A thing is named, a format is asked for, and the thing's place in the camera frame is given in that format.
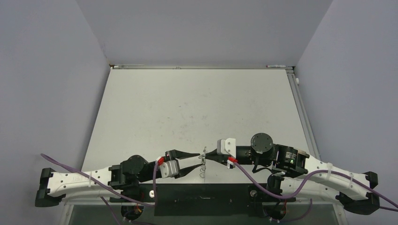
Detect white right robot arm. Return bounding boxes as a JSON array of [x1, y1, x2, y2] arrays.
[[205, 133, 380, 215]]

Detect aluminium table frame rail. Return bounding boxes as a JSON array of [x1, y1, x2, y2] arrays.
[[286, 67, 344, 204]]

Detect white marker pen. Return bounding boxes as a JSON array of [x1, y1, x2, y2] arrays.
[[266, 65, 287, 68]]

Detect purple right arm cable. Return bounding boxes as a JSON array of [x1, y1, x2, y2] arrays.
[[231, 161, 398, 223]]

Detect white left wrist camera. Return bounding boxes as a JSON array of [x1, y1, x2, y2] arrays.
[[157, 157, 180, 179]]

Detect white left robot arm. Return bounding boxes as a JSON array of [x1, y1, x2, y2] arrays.
[[34, 150, 201, 208]]

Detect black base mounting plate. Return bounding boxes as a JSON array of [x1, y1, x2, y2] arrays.
[[109, 183, 297, 218]]

